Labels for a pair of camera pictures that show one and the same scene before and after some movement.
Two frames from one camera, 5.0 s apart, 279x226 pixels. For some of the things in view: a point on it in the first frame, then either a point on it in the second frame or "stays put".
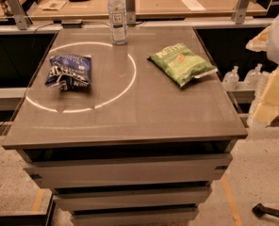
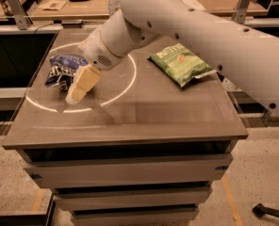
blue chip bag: [69, 72] stays put
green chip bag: [181, 63] stays put
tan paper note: [54, 5] stays put
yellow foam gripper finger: [275, 97] -> [87, 75]
